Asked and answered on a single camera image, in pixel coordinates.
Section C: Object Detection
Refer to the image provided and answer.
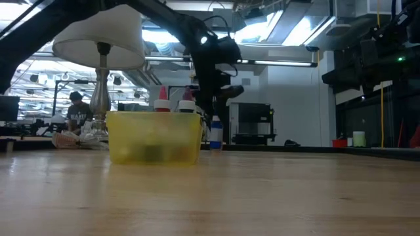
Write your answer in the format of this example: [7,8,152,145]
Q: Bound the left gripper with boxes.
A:
[192,31,245,135]

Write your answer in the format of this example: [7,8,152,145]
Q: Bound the large blue food coloring bottle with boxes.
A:
[209,114,224,151]

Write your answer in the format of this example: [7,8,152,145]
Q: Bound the large pink food coloring bottle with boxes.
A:
[178,85,197,114]

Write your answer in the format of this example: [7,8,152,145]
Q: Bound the large red food coloring bottle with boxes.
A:
[154,85,171,113]

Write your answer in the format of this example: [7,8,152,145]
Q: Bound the black cabinet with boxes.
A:
[229,102,277,146]

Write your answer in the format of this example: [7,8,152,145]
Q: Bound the yellow translucent plastic bin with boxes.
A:
[106,110,203,166]

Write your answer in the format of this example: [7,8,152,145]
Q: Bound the long linear ceiling light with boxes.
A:
[144,56,318,68]

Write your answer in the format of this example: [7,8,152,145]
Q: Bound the crumpled clear plastic wrap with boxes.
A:
[78,124,111,151]

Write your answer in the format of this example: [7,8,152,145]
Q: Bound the white shade table lamp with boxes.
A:
[52,3,146,138]

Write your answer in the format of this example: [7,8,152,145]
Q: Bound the person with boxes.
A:
[66,90,95,134]

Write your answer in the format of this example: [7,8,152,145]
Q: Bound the pink mesh pouch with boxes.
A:
[51,132,81,150]

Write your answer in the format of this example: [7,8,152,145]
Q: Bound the black monitor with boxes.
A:
[0,96,20,123]

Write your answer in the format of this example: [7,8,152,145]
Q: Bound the yellow hanging cord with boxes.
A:
[375,0,385,149]

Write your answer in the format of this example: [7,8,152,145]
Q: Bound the black background rig frame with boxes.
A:
[52,79,99,130]

